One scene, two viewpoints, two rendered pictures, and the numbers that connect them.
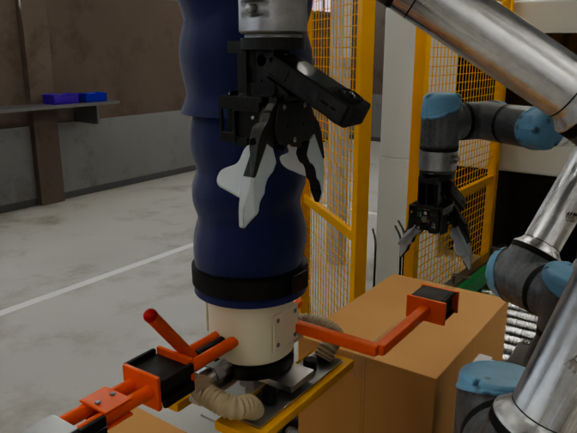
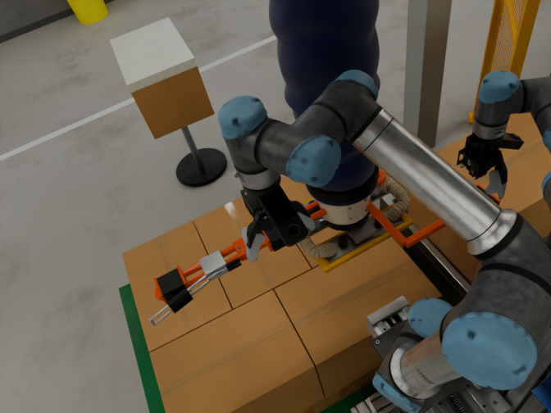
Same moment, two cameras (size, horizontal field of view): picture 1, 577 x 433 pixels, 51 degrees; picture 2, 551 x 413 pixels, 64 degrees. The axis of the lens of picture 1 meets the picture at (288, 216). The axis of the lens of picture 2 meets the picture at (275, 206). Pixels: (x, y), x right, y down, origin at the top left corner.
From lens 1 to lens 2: 0.73 m
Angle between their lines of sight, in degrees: 47
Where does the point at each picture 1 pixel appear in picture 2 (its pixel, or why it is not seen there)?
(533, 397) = (404, 366)
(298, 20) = (264, 183)
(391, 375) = not seen: hidden behind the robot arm
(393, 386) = not seen: hidden behind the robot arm
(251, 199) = (250, 256)
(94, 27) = not seen: outside the picture
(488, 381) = (418, 323)
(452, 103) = (501, 94)
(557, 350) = (414, 360)
